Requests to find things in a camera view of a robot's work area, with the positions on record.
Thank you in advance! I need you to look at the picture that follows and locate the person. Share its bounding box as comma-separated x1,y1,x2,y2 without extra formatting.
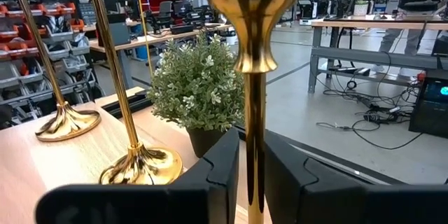
371,0,448,78

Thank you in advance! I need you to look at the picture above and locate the grey metal workbench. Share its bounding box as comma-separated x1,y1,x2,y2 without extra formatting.
307,13,448,94

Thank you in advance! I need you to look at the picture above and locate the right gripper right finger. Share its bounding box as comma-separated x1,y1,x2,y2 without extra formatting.
264,129,448,224

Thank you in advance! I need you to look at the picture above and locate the artificial plant in black pot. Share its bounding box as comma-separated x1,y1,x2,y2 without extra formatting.
146,33,246,158

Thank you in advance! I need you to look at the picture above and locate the storage rack with bins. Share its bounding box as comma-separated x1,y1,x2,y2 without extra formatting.
0,0,106,130

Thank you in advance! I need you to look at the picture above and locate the tall gold candlestick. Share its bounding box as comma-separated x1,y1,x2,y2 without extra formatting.
7,0,102,144
82,0,184,186

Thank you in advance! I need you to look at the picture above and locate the wooden workbench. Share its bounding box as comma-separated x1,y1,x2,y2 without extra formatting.
89,22,232,88

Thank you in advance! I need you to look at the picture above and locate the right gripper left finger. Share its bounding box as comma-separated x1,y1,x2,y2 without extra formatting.
34,127,241,224

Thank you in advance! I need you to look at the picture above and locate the wooden shelf black metal frame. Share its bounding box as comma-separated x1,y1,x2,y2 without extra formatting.
0,101,192,224

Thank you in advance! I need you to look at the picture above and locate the short gold candlestick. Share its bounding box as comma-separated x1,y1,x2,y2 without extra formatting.
202,0,308,224

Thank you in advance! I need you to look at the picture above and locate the black device with blue light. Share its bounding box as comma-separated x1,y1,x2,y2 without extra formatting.
408,69,448,138

